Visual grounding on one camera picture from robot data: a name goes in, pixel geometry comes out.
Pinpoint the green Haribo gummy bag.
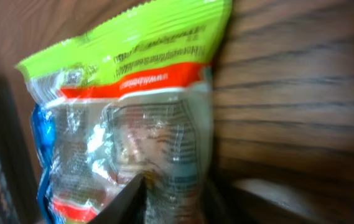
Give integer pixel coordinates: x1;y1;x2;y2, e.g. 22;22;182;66
16;0;232;223

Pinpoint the grey plastic mesh basket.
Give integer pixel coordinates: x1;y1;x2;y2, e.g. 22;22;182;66
0;79;40;223

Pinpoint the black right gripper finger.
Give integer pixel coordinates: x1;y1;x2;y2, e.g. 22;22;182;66
89;174;146;224

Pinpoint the blue snack packet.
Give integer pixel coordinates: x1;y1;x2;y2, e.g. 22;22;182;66
30;104;56;224

